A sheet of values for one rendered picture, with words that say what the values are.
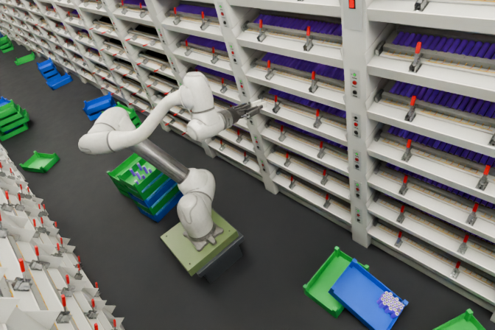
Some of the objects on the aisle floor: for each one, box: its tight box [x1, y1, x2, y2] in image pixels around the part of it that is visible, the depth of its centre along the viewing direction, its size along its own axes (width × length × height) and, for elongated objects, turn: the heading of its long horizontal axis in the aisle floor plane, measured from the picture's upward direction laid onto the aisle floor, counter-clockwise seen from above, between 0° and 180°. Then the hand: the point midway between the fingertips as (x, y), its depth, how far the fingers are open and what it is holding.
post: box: [338, 0, 399, 248], centre depth 144 cm, size 20×9×182 cm, turn 149°
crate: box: [303, 246, 369, 319], centre depth 179 cm, size 30×20×8 cm
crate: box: [137, 192, 183, 222], centre depth 254 cm, size 30×20×8 cm
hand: (258, 104), depth 171 cm, fingers open, 3 cm apart
